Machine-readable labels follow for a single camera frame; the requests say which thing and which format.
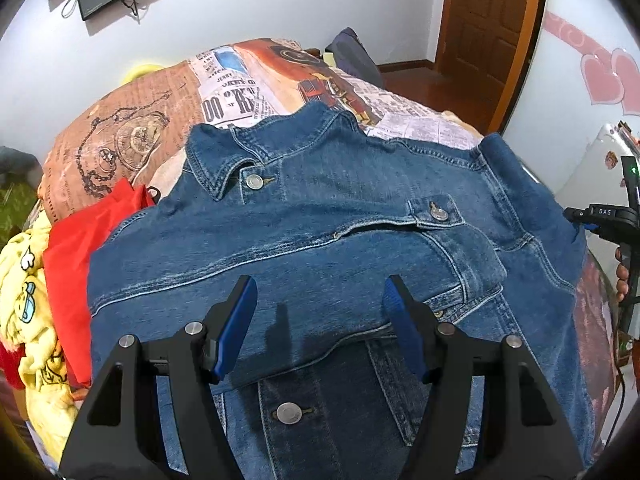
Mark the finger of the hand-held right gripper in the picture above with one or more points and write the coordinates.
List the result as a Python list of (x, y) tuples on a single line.
[(577, 215)]

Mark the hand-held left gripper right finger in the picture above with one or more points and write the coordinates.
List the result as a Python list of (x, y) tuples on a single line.
[(400, 317)]

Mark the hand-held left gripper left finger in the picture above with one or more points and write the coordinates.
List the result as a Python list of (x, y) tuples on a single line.
[(239, 317)]

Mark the blue denim jacket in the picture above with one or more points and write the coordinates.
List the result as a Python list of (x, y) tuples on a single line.
[(320, 210)]

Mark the person's right hand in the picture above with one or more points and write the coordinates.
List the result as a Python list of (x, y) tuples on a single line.
[(622, 277)]

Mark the red cloth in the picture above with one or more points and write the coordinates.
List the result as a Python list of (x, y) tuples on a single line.
[(75, 260)]

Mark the brown wooden door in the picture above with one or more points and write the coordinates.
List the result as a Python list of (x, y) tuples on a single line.
[(480, 30)]

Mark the yellow cartoon printed cloth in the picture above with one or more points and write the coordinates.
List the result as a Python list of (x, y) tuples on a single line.
[(30, 310)]

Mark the newspaper and car printed blanket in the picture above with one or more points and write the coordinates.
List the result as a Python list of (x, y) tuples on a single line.
[(150, 125)]

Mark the yellow pillow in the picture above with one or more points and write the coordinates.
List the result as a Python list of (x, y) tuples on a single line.
[(140, 71)]

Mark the dark blue bag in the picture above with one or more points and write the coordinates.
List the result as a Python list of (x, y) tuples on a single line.
[(357, 52)]

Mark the pink heart wall sticker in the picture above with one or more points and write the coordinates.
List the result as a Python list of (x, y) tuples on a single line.
[(602, 72)]

